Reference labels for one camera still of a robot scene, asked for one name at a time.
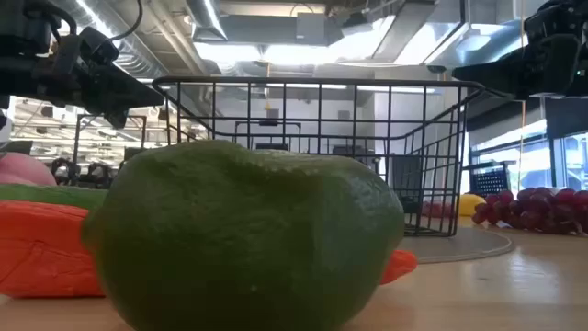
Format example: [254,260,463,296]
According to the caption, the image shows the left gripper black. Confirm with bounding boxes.
[0,34,165,131]

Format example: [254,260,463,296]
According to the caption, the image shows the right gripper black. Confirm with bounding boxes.
[452,43,588,99]

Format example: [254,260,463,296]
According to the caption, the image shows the smooth green cucumber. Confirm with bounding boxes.
[0,183,109,211]

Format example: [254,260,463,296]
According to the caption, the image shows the pink peach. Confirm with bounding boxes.
[0,152,57,187]

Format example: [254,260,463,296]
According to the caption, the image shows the red grape bunch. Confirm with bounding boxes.
[471,186,588,237]

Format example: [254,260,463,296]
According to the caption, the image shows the red mango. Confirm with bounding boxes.
[421,200,457,220]

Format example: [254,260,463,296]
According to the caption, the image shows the orange carrot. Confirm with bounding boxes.
[0,200,418,298]

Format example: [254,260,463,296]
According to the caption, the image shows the dark green avocado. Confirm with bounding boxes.
[81,140,406,331]

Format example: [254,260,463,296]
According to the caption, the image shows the black metal rack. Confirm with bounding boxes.
[72,113,149,163]

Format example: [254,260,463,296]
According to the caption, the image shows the black perforated crate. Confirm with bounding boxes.
[462,160,518,198]

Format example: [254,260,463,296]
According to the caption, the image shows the dark monitor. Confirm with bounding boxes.
[0,140,34,156]

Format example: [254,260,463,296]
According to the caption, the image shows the yellow lemon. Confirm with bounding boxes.
[458,193,487,218]

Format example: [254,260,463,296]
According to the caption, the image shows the round grey mat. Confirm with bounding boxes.
[398,226,516,265]

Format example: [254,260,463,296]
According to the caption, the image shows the silver spiral air duct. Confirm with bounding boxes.
[50,0,171,80]

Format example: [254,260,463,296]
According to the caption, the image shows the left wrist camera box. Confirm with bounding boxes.
[80,26,121,65]

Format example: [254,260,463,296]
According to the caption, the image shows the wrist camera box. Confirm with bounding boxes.
[524,2,573,50]
[80,26,121,65]

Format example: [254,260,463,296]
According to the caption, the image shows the yellow hanging cable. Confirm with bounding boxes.
[517,0,527,192]

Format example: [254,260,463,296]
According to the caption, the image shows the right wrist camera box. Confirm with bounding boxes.
[524,2,573,50]

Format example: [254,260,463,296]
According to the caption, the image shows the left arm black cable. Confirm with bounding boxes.
[107,0,144,43]

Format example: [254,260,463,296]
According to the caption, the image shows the black wire basket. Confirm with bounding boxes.
[152,75,486,238]

